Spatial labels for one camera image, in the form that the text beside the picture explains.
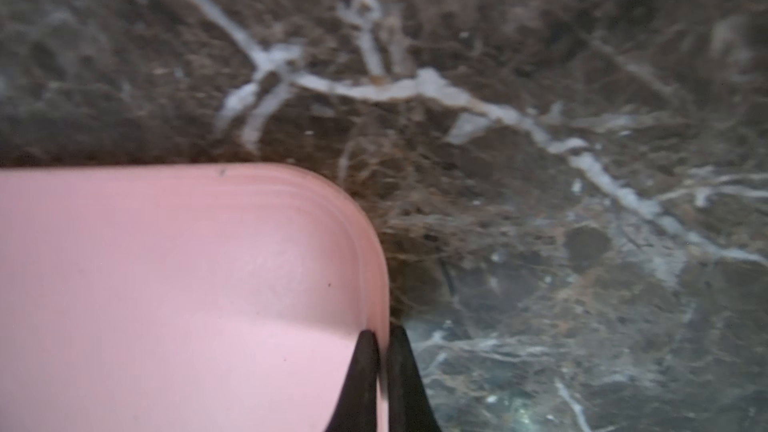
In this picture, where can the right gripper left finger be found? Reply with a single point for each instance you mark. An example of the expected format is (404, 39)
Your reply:
(356, 408)

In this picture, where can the pink plastic tray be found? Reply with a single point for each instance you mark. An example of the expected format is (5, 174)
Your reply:
(182, 298)

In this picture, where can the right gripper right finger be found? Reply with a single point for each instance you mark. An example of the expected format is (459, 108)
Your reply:
(409, 407)

